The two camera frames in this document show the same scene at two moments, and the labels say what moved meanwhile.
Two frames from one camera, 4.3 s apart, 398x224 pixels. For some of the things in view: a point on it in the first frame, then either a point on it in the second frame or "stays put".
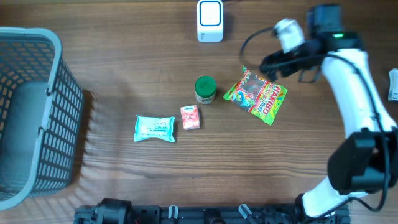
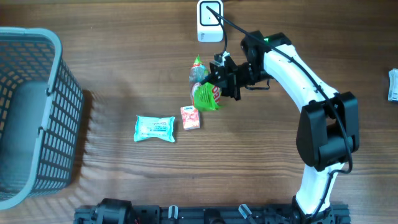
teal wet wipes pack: [153, 127] stays put
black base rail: [122, 211] stays put
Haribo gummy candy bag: [258, 96] to [206, 96]
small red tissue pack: [190, 117] stays put
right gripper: [272, 58] to [229, 78]
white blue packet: [393, 91] stays put
